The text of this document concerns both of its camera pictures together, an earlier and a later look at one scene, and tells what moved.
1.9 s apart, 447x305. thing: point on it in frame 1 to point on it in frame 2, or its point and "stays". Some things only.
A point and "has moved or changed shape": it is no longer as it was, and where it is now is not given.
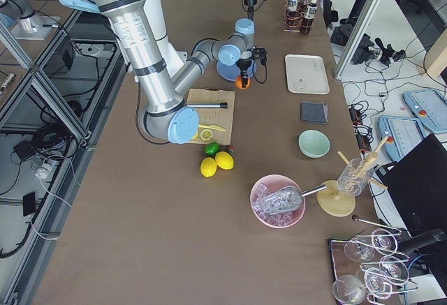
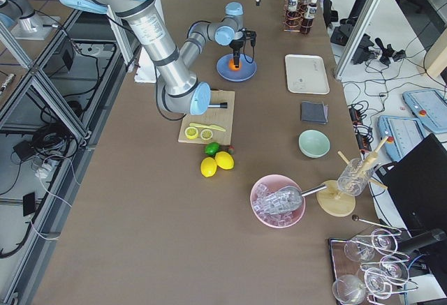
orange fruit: (238, 82) has moved or changed shape
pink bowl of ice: (267, 186) stays
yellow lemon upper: (224, 160) stays
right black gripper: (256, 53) to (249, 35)
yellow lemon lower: (208, 167) stays
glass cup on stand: (350, 183) stays
